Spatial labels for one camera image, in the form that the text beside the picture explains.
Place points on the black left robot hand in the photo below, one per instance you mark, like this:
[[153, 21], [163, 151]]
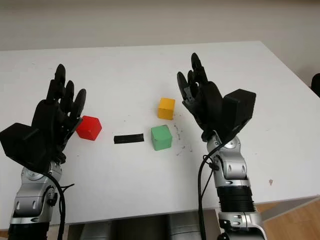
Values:
[[53, 112]]

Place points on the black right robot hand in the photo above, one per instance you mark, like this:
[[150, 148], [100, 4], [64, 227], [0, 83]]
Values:
[[210, 105]]

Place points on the red wooden block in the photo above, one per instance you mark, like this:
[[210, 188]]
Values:
[[88, 127]]

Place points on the yellow wooden block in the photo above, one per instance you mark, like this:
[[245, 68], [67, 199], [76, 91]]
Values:
[[166, 108]]

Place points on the green wooden block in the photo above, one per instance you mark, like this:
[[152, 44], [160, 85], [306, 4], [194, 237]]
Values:
[[162, 138]]

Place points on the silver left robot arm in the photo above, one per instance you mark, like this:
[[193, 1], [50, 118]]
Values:
[[30, 200]]

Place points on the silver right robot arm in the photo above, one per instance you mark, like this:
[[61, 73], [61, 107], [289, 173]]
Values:
[[235, 170]]

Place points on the black tape strip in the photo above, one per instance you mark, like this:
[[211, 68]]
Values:
[[128, 138]]

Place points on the black chair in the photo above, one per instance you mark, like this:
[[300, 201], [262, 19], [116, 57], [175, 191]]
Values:
[[316, 85]]

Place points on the grey right robot leg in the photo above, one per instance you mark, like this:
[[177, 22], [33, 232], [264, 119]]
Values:
[[183, 227]]

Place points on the grey robot leg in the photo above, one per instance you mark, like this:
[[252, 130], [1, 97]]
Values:
[[96, 231], [183, 227]]

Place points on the grey left robot leg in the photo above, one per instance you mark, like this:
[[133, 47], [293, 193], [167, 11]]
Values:
[[96, 231]]

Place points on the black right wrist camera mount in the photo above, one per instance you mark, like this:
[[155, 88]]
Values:
[[240, 110]]

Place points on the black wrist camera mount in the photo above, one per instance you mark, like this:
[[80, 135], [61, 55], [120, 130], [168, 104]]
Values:
[[240, 110], [22, 145]]

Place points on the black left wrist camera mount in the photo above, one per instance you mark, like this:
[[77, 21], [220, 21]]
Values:
[[22, 145]]

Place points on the white table frame bar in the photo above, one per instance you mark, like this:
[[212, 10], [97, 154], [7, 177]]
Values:
[[218, 217]]

